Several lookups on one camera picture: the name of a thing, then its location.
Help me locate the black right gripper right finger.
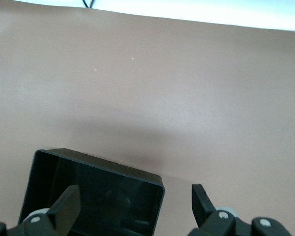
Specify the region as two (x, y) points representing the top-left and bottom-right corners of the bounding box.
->
(190, 183), (292, 236)

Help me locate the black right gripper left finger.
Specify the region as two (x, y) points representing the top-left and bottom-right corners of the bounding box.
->
(0, 185), (82, 236)

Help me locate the black plastic box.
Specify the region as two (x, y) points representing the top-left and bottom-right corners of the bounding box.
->
(18, 148), (166, 236)

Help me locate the brown table mat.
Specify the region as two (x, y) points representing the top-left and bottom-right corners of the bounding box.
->
(0, 0), (295, 236)

